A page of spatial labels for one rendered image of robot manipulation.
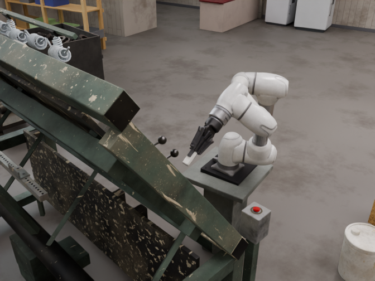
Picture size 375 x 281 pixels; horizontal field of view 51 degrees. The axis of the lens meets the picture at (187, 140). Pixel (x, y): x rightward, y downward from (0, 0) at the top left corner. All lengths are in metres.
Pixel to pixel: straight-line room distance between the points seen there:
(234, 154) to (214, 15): 7.34
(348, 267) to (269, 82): 1.58
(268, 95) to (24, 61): 1.32
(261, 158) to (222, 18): 7.27
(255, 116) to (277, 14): 8.98
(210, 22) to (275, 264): 7.47
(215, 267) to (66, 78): 1.24
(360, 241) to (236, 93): 1.71
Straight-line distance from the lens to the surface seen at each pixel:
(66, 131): 1.53
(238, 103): 1.73
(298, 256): 3.36
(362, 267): 3.15
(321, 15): 10.18
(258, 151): 2.63
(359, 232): 3.13
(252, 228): 2.23
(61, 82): 1.34
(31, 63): 1.54
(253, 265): 2.49
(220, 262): 2.12
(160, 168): 1.36
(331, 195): 4.09
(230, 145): 2.67
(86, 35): 6.47
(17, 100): 1.88
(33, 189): 2.35
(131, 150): 1.24
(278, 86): 2.26
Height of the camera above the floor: 2.33
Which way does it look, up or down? 29 degrees down
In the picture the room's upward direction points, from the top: straight up
